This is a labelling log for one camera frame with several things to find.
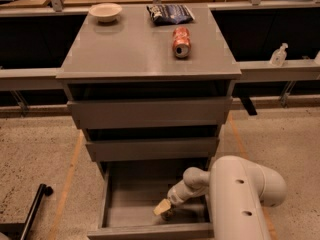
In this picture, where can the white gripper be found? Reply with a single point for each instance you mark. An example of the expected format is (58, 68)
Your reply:
(175, 197)

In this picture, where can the silver 7up can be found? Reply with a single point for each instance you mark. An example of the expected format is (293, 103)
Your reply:
(168, 215)

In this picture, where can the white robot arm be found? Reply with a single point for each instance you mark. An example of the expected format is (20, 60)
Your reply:
(238, 190)

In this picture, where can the grey open bottom drawer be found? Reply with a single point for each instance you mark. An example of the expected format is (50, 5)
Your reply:
(132, 190)

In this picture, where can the grey middle drawer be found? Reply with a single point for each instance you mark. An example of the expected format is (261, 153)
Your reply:
(150, 149)

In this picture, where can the grey top drawer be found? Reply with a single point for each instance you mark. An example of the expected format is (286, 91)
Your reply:
(117, 114)

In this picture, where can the grey drawer cabinet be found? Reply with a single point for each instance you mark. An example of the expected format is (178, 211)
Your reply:
(133, 59)

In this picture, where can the orange soda can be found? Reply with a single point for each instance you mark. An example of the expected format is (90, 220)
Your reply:
(181, 42)

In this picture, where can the black chair leg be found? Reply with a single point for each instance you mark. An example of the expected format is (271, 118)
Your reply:
(20, 231)

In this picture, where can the blue chip bag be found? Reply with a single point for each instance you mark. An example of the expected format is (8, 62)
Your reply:
(169, 14)

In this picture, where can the white bowl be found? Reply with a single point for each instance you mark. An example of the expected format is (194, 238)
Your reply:
(105, 12)

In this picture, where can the grey metal rail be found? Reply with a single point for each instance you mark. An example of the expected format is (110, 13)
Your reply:
(254, 71)

